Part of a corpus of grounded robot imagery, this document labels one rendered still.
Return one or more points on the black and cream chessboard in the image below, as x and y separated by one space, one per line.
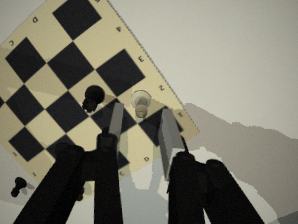
47 64

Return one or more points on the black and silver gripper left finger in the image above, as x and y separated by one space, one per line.
55 196

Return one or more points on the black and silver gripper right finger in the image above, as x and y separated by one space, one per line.
224 204

